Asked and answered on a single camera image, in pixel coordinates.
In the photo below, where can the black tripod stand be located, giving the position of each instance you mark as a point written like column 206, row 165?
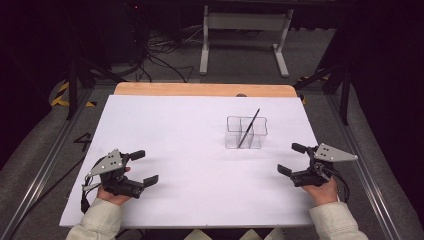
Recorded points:
column 345, row 96
column 71, row 90

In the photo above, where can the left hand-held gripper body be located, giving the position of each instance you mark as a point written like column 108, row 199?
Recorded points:
column 110, row 165

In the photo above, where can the black tape floor mark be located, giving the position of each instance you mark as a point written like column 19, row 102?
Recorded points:
column 83, row 140

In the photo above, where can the black equipment case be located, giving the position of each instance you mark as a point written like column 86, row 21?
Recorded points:
column 120, row 30

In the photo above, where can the person's left hand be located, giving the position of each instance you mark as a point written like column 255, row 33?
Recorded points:
column 111, row 199

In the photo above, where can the white table mat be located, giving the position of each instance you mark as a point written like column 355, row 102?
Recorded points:
column 183, row 173

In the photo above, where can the white metal stand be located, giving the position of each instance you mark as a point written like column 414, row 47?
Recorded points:
column 246, row 20

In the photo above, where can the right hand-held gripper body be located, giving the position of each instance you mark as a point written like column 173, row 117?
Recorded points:
column 333, row 155

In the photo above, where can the black pen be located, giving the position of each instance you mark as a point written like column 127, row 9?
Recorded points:
column 248, row 130

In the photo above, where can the clear plastic organizer box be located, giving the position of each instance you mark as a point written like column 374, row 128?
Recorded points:
column 256, row 141

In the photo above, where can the aluminium floor rail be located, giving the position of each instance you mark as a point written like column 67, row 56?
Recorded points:
column 50, row 160
column 363, row 166

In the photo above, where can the yellow black floor tape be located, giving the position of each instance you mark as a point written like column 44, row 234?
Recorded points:
column 60, row 100

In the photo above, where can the person's right hand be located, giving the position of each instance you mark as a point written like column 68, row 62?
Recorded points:
column 321, row 195

